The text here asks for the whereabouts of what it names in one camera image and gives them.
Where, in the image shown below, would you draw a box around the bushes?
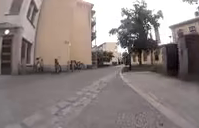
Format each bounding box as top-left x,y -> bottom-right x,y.
91,49 -> 115,68

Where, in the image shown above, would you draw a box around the distant building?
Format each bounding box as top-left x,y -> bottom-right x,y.
94,41 -> 121,66

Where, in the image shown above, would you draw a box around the row of parked bicycles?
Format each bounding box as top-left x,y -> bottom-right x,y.
34,56 -> 86,74

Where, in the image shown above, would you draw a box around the grass strip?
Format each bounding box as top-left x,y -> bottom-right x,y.
122,63 -> 165,74

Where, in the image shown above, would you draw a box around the grey asphalt road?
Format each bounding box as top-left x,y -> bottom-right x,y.
0,64 -> 188,128

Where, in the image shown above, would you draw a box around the pale stone strip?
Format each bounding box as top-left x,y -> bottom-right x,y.
3,69 -> 119,128

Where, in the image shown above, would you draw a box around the tall beige building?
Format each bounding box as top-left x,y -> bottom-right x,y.
0,0 -> 97,76

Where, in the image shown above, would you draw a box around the broad dark tree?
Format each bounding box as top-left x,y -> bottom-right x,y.
108,0 -> 165,66

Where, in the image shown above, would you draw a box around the pale kerb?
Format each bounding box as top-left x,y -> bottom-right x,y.
118,66 -> 196,128

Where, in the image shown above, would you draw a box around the grey pavement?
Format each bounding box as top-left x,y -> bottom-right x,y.
121,68 -> 199,128

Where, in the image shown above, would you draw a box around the dark gate pillars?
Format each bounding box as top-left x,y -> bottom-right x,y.
161,32 -> 199,80

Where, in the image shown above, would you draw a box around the yellow building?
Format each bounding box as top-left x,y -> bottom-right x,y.
130,15 -> 199,66

